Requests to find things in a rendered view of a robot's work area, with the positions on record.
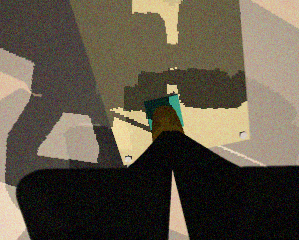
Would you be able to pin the pale yellow circuit board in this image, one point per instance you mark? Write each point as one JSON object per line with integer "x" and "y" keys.
{"x": 184, "y": 58}

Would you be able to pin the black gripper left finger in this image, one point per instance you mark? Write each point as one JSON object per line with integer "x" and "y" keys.
{"x": 103, "y": 199}

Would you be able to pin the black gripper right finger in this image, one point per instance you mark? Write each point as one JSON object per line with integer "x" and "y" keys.
{"x": 219, "y": 199}

